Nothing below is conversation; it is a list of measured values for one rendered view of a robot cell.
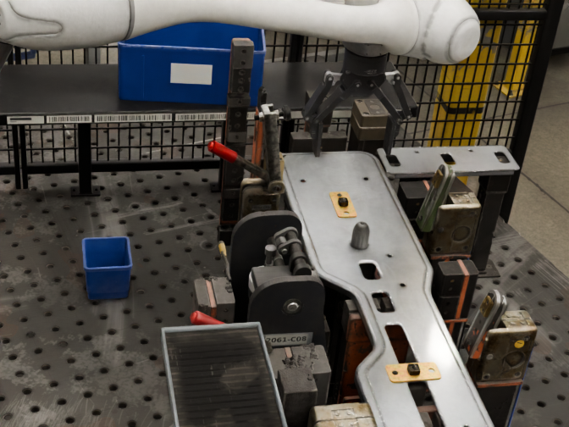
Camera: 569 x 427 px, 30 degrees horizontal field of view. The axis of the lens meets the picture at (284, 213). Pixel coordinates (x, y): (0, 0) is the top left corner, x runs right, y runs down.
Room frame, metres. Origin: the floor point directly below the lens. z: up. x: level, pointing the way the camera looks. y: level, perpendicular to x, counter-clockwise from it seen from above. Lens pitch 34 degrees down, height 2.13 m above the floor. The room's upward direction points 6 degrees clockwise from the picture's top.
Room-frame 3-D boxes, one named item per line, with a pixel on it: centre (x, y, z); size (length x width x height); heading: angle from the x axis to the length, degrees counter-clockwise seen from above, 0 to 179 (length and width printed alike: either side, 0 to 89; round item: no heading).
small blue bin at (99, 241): (1.75, 0.36, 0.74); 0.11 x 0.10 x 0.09; 15
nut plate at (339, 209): (1.70, -0.11, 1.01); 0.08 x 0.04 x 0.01; 14
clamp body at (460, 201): (1.69, -0.32, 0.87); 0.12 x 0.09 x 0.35; 105
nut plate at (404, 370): (1.25, -0.23, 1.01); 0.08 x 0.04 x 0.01; 104
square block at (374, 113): (2.00, -0.17, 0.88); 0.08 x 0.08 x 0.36; 15
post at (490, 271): (1.94, -0.44, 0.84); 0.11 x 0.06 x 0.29; 105
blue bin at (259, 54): (2.06, 0.23, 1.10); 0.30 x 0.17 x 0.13; 97
